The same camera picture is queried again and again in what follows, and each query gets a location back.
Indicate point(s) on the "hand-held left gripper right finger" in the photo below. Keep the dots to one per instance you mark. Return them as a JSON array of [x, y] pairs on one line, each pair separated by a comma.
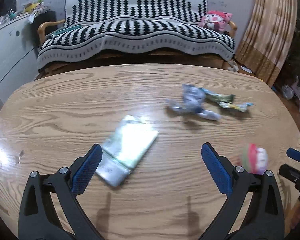
[[217, 172]]

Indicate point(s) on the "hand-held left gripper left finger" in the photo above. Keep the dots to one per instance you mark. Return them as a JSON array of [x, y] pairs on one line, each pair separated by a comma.
[[87, 171]]

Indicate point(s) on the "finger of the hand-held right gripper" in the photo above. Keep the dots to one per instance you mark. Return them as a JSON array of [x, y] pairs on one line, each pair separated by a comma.
[[296, 176], [296, 154]]

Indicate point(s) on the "pink and green cup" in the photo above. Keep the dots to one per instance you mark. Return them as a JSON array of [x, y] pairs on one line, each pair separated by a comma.
[[257, 158]]

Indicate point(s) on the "silver foil packet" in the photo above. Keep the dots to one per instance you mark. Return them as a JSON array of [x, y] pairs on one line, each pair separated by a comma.
[[130, 145]]

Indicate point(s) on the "grey white soft toy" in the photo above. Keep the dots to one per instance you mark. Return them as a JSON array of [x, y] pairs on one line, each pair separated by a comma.
[[287, 91]]

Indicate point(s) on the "yellow green snack wrapper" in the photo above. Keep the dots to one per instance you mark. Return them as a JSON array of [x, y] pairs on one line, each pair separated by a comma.
[[233, 107]]

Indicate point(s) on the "dark green snack wrapper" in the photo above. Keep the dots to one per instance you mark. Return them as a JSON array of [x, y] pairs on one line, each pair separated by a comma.
[[222, 97]]

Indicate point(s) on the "blue grey crumpled wrapper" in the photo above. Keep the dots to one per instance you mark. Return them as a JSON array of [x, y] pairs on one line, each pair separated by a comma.
[[192, 97]]

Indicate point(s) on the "white paper sheet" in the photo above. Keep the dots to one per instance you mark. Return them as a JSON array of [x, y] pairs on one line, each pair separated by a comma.
[[247, 69]]

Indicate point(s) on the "white slipper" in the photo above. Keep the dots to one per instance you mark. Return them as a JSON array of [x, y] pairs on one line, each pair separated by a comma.
[[233, 65]]

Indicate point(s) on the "beige patterned curtain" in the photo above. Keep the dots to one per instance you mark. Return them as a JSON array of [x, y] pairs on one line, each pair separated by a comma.
[[267, 30]]

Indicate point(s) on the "white dresser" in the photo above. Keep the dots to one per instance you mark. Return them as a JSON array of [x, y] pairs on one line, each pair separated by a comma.
[[7, 52]]

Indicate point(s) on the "black-white patterned sofa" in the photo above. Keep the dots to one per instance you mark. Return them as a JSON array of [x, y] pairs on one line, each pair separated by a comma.
[[140, 35]]

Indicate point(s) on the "pink plush toy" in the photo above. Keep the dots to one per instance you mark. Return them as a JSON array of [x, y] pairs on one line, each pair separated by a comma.
[[215, 21]]

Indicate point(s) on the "dark side cabinet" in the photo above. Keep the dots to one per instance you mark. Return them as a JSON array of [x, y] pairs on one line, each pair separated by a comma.
[[46, 20]]

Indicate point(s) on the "yellow stuffed toy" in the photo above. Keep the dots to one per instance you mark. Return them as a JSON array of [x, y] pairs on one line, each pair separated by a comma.
[[32, 7]]

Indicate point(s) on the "wooden sofa frame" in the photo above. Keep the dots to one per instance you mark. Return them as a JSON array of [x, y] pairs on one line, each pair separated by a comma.
[[43, 28]]

